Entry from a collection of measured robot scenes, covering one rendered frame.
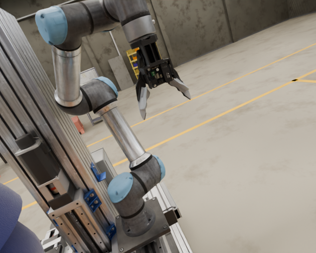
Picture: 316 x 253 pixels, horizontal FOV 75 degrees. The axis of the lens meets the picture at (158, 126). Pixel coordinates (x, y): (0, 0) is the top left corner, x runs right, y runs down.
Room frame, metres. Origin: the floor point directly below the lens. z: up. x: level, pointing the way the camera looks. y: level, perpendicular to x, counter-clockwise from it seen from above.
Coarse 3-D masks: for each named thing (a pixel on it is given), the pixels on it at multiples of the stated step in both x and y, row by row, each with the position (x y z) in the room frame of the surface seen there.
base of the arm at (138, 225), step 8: (144, 208) 0.71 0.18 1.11; (128, 216) 0.68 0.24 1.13; (136, 216) 0.68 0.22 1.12; (144, 216) 0.69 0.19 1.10; (152, 216) 0.71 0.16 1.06; (128, 224) 0.68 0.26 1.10; (136, 224) 0.67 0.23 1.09; (144, 224) 0.67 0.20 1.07; (152, 224) 0.69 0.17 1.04; (128, 232) 0.67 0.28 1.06; (136, 232) 0.66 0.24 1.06; (144, 232) 0.66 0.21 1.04
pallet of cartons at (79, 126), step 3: (72, 117) 7.73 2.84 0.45; (75, 117) 7.48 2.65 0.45; (72, 120) 7.14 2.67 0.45; (75, 120) 6.92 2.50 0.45; (78, 120) 6.94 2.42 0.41; (75, 123) 6.69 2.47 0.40; (78, 123) 6.71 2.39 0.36; (81, 123) 7.57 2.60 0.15; (78, 126) 6.70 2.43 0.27; (81, 126) 6.86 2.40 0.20; (78, 129) 6.69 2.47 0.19; (81, 129) 6.71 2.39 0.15; (81, 132) 6.67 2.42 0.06; (84, 132) 6.70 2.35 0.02
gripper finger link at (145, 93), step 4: (144, 88) 0.56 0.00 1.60; (140, 92) 0.56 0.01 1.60; (144, 92) 0.55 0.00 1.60; (148, 92) 0.57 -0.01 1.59; (140, 96) 0.56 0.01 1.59; (144, 96) 0.54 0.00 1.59; (148, 96) 0.56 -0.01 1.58; (140, 100) 0.56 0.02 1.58; (144, 100) 0.53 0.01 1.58; (140, 104) 0.56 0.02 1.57; (144, 104) 0.52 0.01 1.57; (140, 108) 0.56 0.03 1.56; (144, 108) 0.52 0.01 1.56; (140, 112) 0.56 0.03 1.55; (144, 112) 0.56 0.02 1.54; (144, 116) 0.56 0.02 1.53
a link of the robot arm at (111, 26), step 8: (88, 0) 0.60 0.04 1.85; (96, 0) 0.60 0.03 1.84; (88, 8) 0.57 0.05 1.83; (96, 8) 0.58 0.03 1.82; (104, 8) 0.58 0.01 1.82; (96, 16) 0.58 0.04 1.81; (104, 16) 0.59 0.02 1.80; (96, 24) 0.58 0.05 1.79; (104, 24) 0.60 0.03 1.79; (112, 24) 0.61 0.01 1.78; (96, 32) 0.61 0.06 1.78; (104, 32) 0.67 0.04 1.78
